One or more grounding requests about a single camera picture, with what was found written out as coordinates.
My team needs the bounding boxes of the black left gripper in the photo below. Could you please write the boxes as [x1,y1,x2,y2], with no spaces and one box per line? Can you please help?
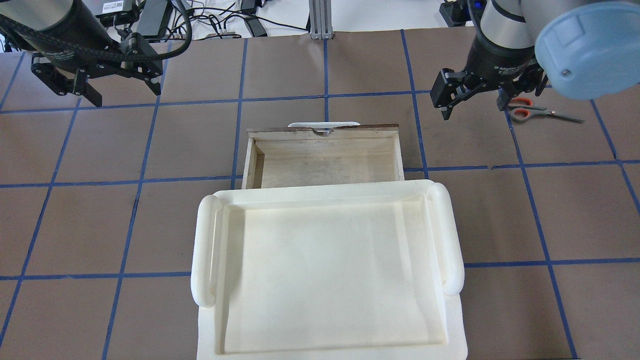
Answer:
[30,32,164,108]

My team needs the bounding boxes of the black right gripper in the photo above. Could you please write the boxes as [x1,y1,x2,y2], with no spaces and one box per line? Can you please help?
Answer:
[430,35,548,121]

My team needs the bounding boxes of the grey orange handled scissors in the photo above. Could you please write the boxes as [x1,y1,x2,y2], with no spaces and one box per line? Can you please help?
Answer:
[507,96,585,124]

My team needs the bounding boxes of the wooden drawer with white handle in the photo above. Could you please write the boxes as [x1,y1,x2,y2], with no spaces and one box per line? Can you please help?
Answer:
[241,121,405,189]

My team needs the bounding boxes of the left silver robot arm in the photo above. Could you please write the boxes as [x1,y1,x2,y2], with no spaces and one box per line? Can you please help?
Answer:
[1,0,163,107]

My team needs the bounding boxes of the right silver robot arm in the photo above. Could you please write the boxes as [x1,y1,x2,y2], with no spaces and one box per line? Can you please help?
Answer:
[430,0,640,120]

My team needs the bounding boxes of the black electronics box with label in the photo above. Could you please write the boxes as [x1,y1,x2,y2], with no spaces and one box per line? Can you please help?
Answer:
[82,0,141,28]

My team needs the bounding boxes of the black power adapter brick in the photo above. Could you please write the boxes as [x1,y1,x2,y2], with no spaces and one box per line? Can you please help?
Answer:
[135,0,174,39]

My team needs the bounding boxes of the black power adapter small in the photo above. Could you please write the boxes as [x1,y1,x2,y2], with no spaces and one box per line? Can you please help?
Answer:
[243,16,269,38]

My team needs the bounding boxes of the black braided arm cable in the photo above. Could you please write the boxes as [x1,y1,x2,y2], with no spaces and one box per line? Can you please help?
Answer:
[0,0,193,63]

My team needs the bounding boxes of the aluminium frame post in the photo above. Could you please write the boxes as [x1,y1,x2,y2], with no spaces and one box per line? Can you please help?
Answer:
[308,0,334,40]

